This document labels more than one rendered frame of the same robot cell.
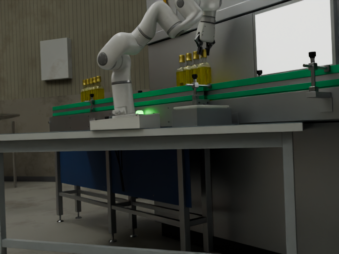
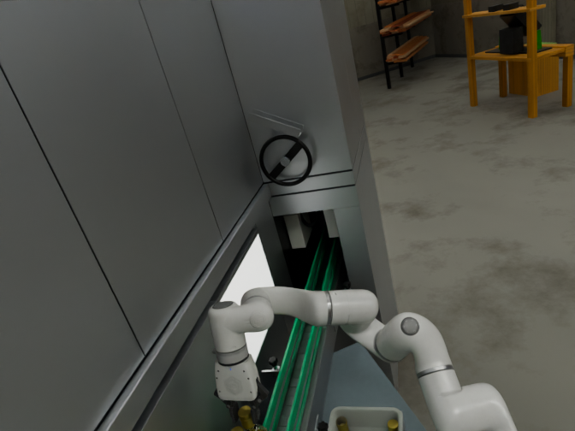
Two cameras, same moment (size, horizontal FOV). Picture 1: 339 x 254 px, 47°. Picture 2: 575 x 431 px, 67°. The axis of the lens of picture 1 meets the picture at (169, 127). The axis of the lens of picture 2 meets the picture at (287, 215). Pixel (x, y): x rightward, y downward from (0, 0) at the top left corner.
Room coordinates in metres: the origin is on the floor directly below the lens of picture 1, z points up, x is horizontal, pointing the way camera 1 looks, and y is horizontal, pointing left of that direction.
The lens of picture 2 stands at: (2.34, 0.60, 1.99)
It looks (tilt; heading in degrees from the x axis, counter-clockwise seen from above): 24 degrees down; 239
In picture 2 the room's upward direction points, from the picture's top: 15 degrees counter-clockwise
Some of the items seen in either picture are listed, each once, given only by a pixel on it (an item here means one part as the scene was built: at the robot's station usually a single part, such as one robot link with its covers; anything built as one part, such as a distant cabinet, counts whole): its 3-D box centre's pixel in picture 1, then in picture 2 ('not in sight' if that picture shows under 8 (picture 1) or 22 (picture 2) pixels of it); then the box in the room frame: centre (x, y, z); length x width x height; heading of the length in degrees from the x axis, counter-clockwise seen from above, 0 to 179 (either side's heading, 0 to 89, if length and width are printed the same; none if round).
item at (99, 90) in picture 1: (99, 94); not in sight; (3.00, 0.52, 1.02); 0.06 x 0.06 x 0.28; 40
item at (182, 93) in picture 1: (105, 104); not in sight; (2.67, 0.43, 0.92); 1.75 x 0.01 x 0.08; 40
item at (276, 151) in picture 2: not in sight; (286, 159); (1.44, -0.79, 1.49); 0.21 x 0.05 x 0.21; 130
